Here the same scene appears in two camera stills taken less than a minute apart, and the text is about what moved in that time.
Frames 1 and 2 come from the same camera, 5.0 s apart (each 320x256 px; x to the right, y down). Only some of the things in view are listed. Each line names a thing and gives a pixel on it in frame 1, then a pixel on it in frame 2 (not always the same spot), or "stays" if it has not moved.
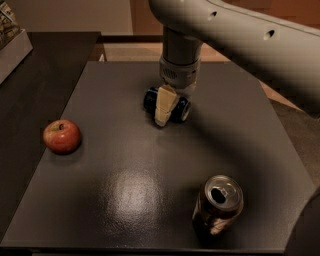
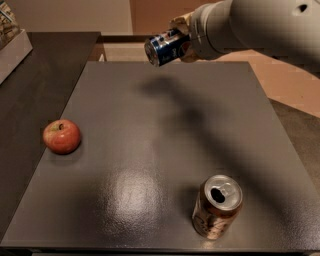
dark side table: [33, 99] stays
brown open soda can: [218, 203] stays
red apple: [62, 136] stays
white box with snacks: [15, 44] stays
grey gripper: [178, 75] -> [201, 33]
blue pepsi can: [179, 113] -> [166, 47]
